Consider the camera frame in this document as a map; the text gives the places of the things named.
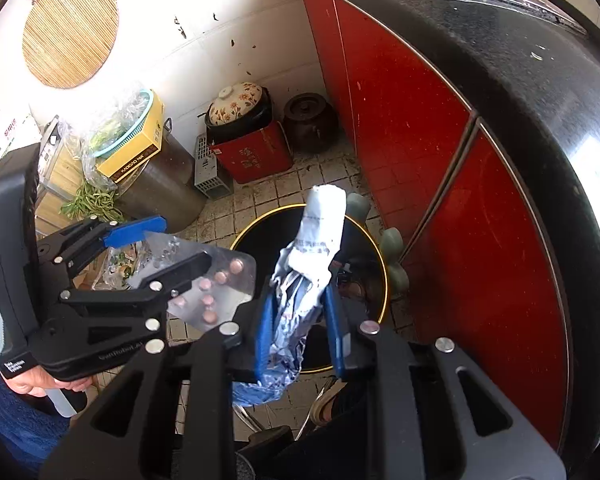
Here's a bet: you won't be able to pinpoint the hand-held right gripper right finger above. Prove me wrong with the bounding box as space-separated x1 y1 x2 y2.
324 271 567 480

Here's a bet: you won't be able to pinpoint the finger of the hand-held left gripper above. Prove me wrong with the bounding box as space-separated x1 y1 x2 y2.
37 215 168 289
59 251 214 322

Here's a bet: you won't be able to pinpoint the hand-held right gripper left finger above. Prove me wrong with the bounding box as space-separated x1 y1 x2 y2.
39 279 277 480

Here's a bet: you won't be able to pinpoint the silver pill blister pack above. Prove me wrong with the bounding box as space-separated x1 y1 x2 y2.
139 231 257 331

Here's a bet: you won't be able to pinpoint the black trash bin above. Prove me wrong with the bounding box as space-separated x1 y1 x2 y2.
229 203 392 376

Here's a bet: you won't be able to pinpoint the blue squeeze tube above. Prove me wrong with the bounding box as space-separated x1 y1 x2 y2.
231 184 349 407

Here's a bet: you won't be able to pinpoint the person's left forearm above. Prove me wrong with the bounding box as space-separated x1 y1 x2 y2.
0 337 74 479

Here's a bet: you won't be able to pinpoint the person's left hand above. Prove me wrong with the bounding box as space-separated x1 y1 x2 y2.
4 366 94 402

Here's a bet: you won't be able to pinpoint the large dark metal pot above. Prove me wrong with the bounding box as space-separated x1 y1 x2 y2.
114 119 209 234

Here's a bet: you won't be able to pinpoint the green beans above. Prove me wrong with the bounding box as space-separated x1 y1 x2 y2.
59 179 126 224

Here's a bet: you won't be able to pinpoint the person's shoe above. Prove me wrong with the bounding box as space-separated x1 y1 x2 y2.
307 374 354 429

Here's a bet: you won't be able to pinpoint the yellow cardboard box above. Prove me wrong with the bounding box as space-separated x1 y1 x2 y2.
95 90 165 184

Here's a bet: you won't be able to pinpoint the grey plastic basket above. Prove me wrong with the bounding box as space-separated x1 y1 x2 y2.
194 133 234 199

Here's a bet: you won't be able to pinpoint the clear plastic bag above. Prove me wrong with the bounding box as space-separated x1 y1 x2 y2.
57 87 151 196

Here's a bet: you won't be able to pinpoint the teal plastic basket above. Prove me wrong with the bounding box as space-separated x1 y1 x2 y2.
87 88 154 159

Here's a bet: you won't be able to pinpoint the grey green rounded plastic object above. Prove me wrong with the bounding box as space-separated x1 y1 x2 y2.
346 191 411 302

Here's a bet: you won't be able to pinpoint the person's dark trouser leg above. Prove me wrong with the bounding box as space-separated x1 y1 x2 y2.
232 385 369 480

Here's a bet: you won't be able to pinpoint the red box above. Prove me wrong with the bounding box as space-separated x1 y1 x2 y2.
209 121 294 185

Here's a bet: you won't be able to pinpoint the red cabinet door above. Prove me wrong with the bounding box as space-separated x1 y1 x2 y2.
295 0 354 147
332 0 474 262
399 119 572 452

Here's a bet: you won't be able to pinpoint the floral lid clay pot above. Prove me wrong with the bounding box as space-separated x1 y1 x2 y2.
204 82 274 144

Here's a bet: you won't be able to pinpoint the brown ceramic jar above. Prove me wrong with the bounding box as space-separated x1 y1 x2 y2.
283 92 339 154

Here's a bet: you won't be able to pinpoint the round bamboo mat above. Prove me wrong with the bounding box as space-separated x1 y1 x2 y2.
22 0 120 90

